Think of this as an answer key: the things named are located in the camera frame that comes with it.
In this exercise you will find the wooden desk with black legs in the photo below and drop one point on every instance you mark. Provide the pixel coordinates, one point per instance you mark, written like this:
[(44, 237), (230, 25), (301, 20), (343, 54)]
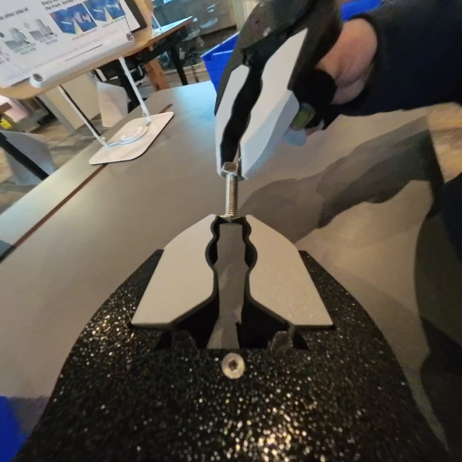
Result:
[(173, 29)]

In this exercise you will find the steel hex bolt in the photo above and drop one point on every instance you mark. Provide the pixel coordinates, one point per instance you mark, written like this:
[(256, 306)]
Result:
[(231, 195)]

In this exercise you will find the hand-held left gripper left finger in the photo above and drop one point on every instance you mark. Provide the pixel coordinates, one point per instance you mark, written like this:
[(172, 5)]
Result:
[(173, 281)]

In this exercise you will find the white folded paper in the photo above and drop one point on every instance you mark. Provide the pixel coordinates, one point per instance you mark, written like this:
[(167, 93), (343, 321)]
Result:
[(112, 104)]

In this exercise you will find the blue plastic bin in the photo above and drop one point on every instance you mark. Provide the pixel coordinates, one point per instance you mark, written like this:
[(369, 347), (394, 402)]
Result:
[(10, 433), (216, 65)]

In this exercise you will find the white sign stand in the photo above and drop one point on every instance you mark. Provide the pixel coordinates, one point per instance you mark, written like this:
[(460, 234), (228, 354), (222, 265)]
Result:
[(126, 148)]

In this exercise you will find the steel hex nut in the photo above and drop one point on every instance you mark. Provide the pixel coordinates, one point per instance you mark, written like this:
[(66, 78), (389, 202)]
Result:
[(231, 218)]

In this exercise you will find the person's right forearm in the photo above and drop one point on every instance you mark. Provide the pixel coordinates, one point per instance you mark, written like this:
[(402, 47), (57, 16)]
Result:
[(415, 54)]

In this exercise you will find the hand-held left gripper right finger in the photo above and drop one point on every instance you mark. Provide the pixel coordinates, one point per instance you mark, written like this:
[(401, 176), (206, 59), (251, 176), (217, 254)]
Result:
[(285, 281)]

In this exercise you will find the printed instruction sheet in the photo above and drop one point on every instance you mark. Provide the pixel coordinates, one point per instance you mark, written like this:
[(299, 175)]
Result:
[(54, 43)]

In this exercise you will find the person's right hand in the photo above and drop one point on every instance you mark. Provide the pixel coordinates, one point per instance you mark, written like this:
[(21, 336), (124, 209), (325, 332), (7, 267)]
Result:
[(353, 61)]

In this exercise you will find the person's dark sweatshirt torso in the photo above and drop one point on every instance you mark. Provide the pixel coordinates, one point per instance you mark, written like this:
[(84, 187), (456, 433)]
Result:
[(444, 288)]

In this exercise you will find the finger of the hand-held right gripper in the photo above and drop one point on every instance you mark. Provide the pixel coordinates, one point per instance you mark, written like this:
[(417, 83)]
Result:
[(223, 108), (270, 119)]

